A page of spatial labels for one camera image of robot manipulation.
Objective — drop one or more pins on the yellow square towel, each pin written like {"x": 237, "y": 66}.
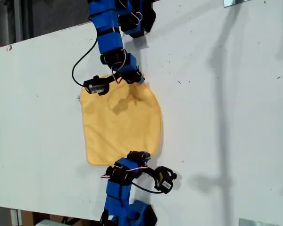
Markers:
{"x": 122, "y": 127}

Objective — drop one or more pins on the white box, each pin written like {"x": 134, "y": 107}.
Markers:
{"x": 52, "y": 223}

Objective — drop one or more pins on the grey table leg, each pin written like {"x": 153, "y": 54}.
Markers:
{"x": 16, "y": 217}

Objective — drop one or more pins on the black camera stalk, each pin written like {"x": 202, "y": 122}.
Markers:
{"x": 149, "y": 171}
{"x": 113, "y": 78}

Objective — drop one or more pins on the black camera box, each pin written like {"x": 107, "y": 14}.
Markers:
{"x": 95, "y": 86}
{"x": 163, "y": 180}

